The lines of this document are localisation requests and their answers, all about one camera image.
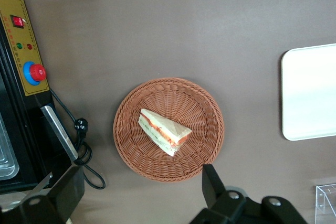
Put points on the cream rectangular plastic tray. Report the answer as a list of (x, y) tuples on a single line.
[(309, 93)]

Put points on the black machine with yellow panel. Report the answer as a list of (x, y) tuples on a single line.
[(29, 51)]

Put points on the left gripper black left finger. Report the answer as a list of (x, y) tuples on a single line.
[(68, 190)]

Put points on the triangular layered sandwich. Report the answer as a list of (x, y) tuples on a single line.
[(162, 129)]

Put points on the clear acrylic bottle rack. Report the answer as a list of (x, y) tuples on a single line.
[(325, 200)]

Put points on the shiny metal pan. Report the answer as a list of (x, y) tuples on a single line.
[(6, 161)]

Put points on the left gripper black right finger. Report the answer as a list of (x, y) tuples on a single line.
[(212, 187)]

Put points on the round brown wicker basket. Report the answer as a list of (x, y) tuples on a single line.
[(189, 98)]

